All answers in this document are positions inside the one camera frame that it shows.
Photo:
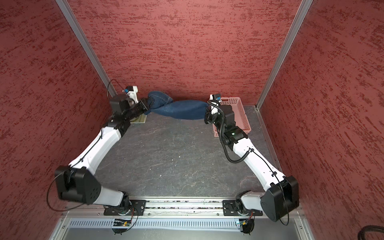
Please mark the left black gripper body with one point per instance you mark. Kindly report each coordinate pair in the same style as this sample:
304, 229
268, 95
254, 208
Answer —
137, 109

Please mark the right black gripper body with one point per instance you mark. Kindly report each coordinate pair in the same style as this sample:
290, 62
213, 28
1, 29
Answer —
211, 118

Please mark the olive green skirt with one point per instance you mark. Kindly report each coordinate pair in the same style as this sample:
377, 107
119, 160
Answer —
139, 120

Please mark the blue denim skirt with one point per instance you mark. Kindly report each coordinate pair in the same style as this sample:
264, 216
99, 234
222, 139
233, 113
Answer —
162, 104

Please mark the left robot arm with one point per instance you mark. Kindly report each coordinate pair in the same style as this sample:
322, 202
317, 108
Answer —
76, 182

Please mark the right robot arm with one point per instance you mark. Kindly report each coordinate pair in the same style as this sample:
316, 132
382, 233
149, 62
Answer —
281, 193

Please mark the pink plastic basket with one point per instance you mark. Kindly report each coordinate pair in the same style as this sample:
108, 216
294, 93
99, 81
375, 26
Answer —
238, 109

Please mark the left circuit board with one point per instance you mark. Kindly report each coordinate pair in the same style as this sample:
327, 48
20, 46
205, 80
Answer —
122, 223

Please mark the circuit board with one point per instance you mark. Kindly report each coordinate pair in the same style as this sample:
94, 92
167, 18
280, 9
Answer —
246, 223
122, 223

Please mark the right circuit board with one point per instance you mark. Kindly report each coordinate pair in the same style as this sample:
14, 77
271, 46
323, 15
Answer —
246, 223

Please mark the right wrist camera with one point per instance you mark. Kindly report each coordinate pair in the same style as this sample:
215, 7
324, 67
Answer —
215, 98

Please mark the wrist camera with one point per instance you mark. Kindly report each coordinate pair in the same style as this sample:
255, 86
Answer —
124, 101
215, 98

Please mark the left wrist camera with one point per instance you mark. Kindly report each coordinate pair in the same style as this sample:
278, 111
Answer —
124, 101

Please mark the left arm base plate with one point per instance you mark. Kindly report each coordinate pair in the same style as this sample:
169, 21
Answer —
132, 207

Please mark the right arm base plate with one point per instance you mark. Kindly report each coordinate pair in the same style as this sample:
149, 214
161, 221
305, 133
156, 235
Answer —
233, 208

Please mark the aluminium front rail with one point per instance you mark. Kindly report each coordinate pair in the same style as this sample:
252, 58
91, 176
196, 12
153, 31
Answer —
165, 208

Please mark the left corner aluminium post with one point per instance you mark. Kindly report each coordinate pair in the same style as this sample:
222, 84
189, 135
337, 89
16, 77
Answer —
81, 36

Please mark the corner aluminium post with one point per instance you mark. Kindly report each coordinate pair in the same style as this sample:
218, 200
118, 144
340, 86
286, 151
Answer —
290, 37
81, 36

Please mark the right corner aluminium post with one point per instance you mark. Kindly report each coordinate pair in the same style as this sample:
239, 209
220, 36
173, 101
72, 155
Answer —
290, 37

